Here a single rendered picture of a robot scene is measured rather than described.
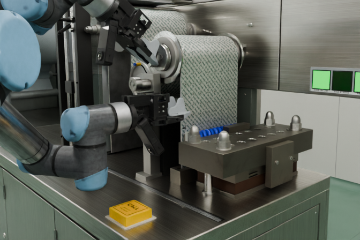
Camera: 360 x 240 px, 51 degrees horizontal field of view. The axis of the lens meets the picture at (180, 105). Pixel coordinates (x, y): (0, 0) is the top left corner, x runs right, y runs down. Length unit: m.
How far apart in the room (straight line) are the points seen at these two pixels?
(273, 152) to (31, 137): 0.59
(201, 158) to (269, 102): 3.22
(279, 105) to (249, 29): 2.82
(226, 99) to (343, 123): 2.64
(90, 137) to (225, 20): 0.70
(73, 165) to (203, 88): 0.43
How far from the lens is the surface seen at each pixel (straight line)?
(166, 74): 1.06
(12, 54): 0.58
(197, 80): 1.08
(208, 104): 1.12
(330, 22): 1.13
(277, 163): 1.04
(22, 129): 0.85
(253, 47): 1.27
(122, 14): 1.00
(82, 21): 1.25
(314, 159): 3.96
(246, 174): 1.00
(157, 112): 0.95
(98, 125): 0.86
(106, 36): 0.96
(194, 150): 0.96
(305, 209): 1.14
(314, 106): 3.86
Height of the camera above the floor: 1.28
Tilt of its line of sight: 9 degrees down
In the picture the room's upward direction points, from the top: straight up
